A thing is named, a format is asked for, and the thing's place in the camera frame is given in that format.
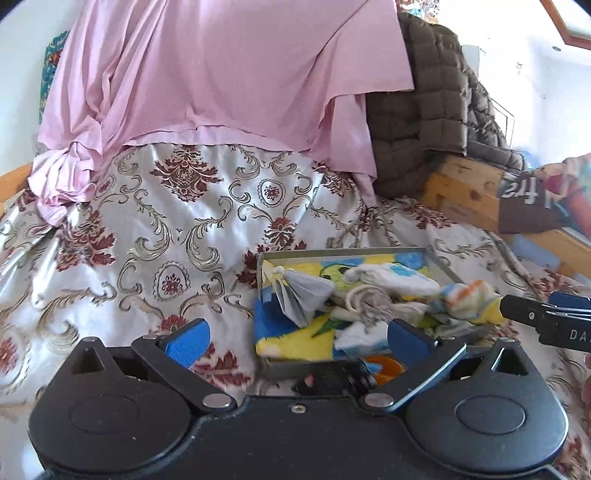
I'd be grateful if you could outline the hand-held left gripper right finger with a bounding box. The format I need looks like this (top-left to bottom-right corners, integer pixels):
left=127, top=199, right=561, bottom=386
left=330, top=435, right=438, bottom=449
left=362, top=318, right=536, bottom=414

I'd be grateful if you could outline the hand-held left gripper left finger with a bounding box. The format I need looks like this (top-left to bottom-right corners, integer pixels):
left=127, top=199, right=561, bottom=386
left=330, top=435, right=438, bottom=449
left=60, top=318, right=237, bottom=414

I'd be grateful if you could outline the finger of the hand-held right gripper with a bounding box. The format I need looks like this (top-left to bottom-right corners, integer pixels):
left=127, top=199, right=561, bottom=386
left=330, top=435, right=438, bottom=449
left=500, top=294, right=561, bottom=327
left=549, top=291, right=591, bottom=310

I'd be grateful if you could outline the colourful striped sock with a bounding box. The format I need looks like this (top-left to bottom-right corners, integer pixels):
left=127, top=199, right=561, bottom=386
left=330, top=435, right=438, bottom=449
left=438, top=279, right=504, bottom=324

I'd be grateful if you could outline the grey tray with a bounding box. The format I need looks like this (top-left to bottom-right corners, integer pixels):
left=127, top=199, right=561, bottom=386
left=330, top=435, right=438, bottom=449
left=253, top=246, right=495, bottom=381

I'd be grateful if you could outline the orange item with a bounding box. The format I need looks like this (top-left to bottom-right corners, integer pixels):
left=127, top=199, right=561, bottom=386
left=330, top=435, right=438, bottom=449
left=365, top=355, right=406, bottom=387

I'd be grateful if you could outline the white printed cloth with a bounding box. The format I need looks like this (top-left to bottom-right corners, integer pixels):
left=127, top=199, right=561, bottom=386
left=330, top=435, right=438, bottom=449
left=335, top=320, right=393, bottom=359
left=342, top=263, right=441, bottom=298

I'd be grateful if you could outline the brown garment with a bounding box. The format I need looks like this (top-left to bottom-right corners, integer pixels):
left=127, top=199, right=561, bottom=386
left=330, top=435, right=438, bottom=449
left=498, top=168, right=573, bottom=235

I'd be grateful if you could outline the yellow blue cartoon cloth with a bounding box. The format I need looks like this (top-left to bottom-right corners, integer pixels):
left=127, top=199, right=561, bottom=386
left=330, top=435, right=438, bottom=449
left=254, top=251, right=437, bottom=361

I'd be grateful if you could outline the grey folded cloth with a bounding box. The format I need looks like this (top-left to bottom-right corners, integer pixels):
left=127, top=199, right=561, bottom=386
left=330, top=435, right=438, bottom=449
left=272, top=265, right=335, bottom=329

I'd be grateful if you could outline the colourful patchwork garment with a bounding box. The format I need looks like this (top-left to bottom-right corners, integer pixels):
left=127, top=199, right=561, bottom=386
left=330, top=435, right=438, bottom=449
left=538, top=154, right=591, bottom=232

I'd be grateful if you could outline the floral blanket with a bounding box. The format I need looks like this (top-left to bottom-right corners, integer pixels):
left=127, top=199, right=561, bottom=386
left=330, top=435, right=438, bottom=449
left=0, top=143, right=591, bottom=480

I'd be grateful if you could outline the olive puffer jacket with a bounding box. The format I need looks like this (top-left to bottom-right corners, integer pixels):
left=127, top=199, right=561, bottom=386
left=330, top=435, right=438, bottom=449
left=365, top=11, right=529, bottom=197

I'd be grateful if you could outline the pink cloth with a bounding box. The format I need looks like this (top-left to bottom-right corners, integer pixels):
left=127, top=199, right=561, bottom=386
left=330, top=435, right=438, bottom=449
left=28, top=0, right=416, bottom=227

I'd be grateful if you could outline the teal patterned cloth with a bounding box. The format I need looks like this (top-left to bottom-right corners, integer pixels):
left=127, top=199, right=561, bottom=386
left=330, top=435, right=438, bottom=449
left=39, top=30, right=70, bottom=123

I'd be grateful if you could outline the beige rope knot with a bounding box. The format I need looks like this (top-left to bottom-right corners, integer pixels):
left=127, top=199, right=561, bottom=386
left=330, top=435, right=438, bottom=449
left=344, top=286, right=398, bottom=329

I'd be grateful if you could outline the wooden rail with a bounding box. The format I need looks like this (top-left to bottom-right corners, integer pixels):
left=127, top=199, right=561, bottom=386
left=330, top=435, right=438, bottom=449
left=0, top=164, right=35, bottom=215

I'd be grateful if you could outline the wooden window frame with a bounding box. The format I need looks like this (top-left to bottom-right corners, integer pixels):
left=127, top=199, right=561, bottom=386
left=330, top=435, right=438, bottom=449
left=540, top=0, right=591, bottom=49

